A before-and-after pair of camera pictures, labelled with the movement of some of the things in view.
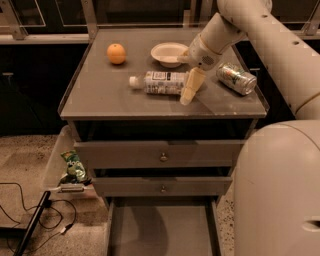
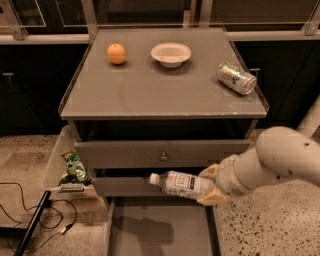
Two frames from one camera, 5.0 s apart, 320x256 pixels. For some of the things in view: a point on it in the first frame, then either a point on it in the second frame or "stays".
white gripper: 201,54 to 226,176
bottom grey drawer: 164,226 stays
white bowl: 167,53 stays
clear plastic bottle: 160,82 to 185,184
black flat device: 35,215 stays
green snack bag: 76,171 stays
